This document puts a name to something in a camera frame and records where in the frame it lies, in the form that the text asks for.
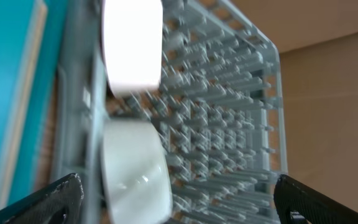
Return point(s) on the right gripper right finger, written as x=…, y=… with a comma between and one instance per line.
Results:
x=298, y=203

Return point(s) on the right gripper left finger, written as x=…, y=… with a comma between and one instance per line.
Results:
x=58, y=202

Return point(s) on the grey-blue bowl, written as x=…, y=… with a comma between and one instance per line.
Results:
x=136, y=181

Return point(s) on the small pink bowl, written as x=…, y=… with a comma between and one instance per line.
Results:
x=131, y=40

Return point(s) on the grey dishwasher rack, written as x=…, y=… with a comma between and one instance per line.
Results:
x=218, y=110

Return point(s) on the right wooden chopstick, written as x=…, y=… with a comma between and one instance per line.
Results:
x=10, y=147

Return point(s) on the teal serving tray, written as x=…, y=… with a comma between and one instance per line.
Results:
x=14, y=19

